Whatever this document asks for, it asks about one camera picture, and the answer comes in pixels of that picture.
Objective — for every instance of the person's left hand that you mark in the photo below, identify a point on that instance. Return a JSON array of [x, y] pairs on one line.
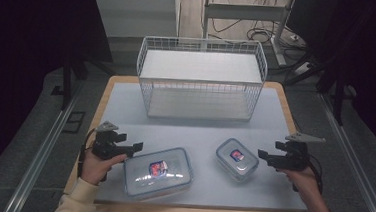
[[93, 168]]

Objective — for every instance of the small clear food container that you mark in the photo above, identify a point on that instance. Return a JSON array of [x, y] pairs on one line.
[[237, 163]]

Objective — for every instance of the white cabinet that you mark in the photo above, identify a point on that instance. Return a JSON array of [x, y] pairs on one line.
[[134, 13]]

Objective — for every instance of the white metal desk frame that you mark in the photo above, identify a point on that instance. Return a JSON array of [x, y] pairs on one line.
[[242, 12]]

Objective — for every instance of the light blue table mat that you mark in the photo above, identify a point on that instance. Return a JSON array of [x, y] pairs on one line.
[[194, 133]]

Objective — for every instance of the wooden table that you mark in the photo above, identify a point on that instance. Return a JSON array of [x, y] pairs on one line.
[[286, 99]]

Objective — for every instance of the black tripod stand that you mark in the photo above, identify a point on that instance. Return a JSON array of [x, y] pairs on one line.
[[67, 77], [338, 96]]

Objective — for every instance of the white power strip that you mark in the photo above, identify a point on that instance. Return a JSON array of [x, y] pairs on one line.
[[302, 69]]

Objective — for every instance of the metal floor rail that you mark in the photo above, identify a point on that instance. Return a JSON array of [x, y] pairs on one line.
[[38, 162], [355, 164]]

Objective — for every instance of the large clear food container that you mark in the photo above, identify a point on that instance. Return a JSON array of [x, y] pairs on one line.
[[157, 180]]

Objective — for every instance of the person's right hand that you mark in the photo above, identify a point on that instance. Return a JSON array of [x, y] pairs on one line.
[[306, 182]]

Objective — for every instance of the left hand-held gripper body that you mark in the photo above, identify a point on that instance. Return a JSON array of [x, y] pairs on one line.
[[103, 145]]

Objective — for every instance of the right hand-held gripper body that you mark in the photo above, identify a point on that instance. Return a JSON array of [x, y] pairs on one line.
[[294, 158]]

